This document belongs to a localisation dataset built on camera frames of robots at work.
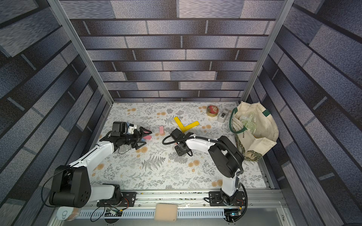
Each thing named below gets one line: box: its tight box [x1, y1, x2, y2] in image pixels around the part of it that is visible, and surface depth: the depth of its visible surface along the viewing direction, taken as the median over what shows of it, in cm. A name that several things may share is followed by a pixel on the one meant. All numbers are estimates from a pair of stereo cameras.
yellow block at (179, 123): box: [173, 116, 185, 128], surface depth 109 cm
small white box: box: [217, 108, 230, 123], surface depth 109 cm
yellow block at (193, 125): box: [188, 120, 200, 129], surface depth 109 cm
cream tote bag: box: [228, 101, 280, 162], surface depth 89 cm
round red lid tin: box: [206, 104, 219, 118], surface depth 112 cm
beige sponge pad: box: [154, 203, 178, 222], surface depth 72 cm
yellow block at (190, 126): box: [184, 122, 196, 130], surface depth 106 cm
